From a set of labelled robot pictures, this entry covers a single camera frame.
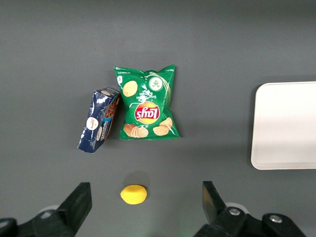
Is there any yellow lemon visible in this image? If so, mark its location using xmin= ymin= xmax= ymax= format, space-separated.
xmin=120 ymin=184 xmax=148 ymax=205

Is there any green lays chips bag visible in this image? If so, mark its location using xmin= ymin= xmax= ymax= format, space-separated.
xmin=114 ymin=64 xmax=181 ymax=141

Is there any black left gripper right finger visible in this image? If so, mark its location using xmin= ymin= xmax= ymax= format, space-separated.
xmin=194 ymin=181 xmax=307 ymax=237

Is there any blue cookie box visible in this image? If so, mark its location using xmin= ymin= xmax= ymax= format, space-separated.
xmin=77 ymin=85 xmax=121 ymax=154

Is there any beige plastic tray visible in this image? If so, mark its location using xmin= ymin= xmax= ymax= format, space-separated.
xmin=250 ymin=81 xmax=316 ymax=170

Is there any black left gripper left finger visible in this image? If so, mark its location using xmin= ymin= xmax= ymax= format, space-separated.
xmin=0 ymin=182 xmax=92 ymax=237

